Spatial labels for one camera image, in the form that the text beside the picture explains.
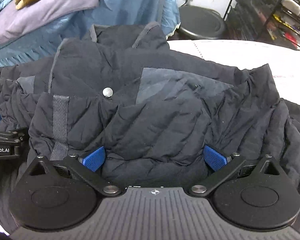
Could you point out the black round stool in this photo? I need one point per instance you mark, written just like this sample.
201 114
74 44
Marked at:
198 23

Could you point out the black metal storage rack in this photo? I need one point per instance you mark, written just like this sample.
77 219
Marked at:
275 22

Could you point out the dark grey bed sheet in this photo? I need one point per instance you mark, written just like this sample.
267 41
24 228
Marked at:
16 23

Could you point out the teal bed skirt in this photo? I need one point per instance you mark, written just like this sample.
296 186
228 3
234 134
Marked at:
44 41

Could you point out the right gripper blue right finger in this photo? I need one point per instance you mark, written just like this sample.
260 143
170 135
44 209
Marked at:
214 159

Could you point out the pink white blanket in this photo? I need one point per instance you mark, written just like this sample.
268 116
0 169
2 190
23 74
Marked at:
284 62

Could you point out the black quilted jacket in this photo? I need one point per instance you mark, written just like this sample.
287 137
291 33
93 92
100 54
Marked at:
152 109

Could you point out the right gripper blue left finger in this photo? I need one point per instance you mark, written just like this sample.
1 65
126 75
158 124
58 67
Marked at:
94 160

